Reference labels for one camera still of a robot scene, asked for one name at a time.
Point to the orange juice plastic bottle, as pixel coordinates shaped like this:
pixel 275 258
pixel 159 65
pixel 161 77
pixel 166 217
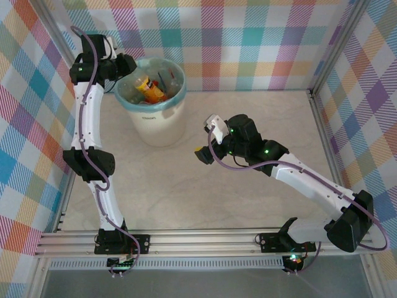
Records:
pixel 149 88

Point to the white round waste bin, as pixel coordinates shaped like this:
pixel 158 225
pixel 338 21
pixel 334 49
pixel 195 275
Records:
pixel 161 127

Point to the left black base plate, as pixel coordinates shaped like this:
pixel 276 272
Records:
pixel 144 240

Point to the aluminium side rail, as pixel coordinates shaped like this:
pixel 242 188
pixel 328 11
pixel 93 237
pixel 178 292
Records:
pixel 63 208
pixel 327 139

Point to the right aluminium side rail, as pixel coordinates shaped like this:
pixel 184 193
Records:
pixel 327 139

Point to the controller board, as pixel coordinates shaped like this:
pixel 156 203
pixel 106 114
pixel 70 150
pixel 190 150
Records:
pixel 122 264
pixel 293 260

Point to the turquoise plastic bin liner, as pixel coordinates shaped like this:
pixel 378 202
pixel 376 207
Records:
pixel 155 107

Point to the right aluminium frame post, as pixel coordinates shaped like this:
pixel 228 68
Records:
pixel 337 46

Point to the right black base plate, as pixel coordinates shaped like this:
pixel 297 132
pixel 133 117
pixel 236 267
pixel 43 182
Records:
pixel 270 242

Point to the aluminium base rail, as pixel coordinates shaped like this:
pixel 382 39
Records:
pixel 201 243

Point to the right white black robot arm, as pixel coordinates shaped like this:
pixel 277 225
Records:
pixel 307 183

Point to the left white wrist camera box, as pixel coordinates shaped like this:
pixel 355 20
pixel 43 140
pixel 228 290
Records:
pixel 110 49

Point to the aluminium frame post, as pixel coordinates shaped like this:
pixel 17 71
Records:
pixel 337 46
pixel 64 46

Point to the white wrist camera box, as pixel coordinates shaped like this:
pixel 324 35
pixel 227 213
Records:
pixel 217 125
pixel 110 49

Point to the right controller board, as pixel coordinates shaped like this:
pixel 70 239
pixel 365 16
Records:
pixel 293 260

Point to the left aluminium side rail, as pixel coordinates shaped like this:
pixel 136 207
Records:
pixel 63 208

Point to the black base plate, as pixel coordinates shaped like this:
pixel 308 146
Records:
pixel 144 240
pixel 270 242

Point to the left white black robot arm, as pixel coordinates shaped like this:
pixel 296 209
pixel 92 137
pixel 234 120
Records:
pixel 88 118

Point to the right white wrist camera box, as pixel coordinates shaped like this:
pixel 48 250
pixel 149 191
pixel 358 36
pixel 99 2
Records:
pixel 217 125

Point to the left controller board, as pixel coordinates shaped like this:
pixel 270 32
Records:
pixel 122 264

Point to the left aluminium frame post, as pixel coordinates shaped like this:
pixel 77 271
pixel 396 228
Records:
pixel 64 46

